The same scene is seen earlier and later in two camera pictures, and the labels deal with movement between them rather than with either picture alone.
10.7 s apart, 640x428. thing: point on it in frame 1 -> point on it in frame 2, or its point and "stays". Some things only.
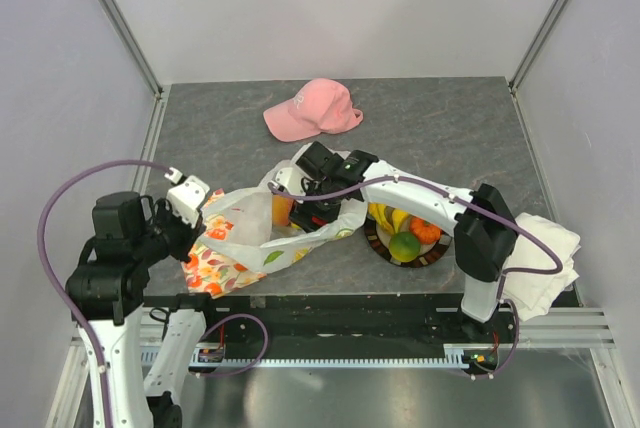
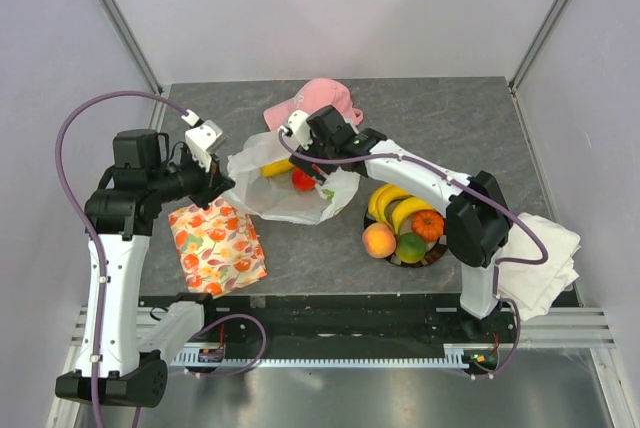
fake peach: (281, 207) -> (378, 240)
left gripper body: (175, 234) -> (188, 178)
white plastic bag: (239, 224) -> (277, 198)
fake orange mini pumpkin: (425, 232) stays
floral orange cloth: (210, 271) stays
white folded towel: (529, 295) stays
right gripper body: (326, 209) -> (306, 162)
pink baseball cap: (319, 106) stays
